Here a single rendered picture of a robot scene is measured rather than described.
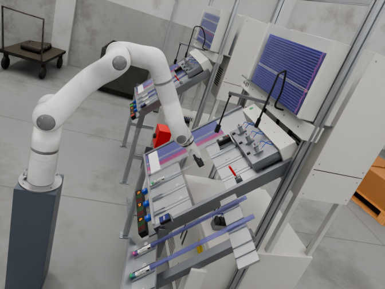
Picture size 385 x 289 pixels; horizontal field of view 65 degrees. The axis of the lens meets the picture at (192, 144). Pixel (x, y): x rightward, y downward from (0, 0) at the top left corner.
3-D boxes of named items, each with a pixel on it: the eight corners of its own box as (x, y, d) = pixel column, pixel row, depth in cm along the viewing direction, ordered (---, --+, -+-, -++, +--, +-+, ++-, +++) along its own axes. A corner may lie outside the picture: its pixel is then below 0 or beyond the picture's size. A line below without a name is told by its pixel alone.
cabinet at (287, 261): (175, 327, 178) (209, 249, 154) (161, 239, 239) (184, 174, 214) (269, 327, 199) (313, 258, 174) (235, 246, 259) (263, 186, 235)
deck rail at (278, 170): (159, 237, 143) (153, 228, 140) (158, 234, 145) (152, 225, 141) (296, 168, 141) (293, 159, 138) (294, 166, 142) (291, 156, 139)
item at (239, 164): (231, 198, 143) (227, 190, 141) (199, 136, 200) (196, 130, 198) (294, 166, 142) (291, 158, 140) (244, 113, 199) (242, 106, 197)
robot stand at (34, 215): (4, 293, 165) (13, 188, 138) (16, 266, 181) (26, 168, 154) (39, 296, 170) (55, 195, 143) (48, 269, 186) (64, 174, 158)
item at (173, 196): (158, 229, 143) (155, 225, 142) (148, 159, 200) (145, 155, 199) (195, 211, 143) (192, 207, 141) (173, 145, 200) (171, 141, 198)
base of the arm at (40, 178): (11, 188, 137) (14, 153, 130) (26, 167, 154) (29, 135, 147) (56, 196, 142) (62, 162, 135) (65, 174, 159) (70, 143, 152)
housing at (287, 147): (287, 172, 143) (279, 149, 136) (249, 128, 185) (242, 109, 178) (302, 164, 143) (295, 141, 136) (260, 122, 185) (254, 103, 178)
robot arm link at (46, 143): (27, 152, 133) (32, 102, 124) (35, 133, 149) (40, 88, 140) (57, 156, 138) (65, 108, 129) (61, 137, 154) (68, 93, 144)
